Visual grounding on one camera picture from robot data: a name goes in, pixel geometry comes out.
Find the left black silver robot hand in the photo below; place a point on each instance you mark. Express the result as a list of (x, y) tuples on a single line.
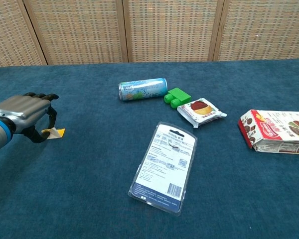
[(22, 112)]

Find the woven bamboo screen panel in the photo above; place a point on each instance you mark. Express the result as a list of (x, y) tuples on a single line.
[(7, 32), (74, 30), (264, 30), (172, 30)]

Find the blue table cloth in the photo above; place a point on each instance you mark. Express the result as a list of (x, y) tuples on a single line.
[(89, 186)]

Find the blue green drink can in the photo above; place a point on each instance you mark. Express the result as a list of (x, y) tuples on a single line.
[(142, 89)]

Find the white blue blister pack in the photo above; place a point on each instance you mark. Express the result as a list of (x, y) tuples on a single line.
[(164, 166)]

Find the green toy building block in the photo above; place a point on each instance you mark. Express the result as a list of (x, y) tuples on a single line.
[(179, 95)]

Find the white snack packet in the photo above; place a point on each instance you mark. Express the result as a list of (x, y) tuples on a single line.
[(201, 112)]

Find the red white cookie box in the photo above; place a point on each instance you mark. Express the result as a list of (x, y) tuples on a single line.
[(276, 132)]

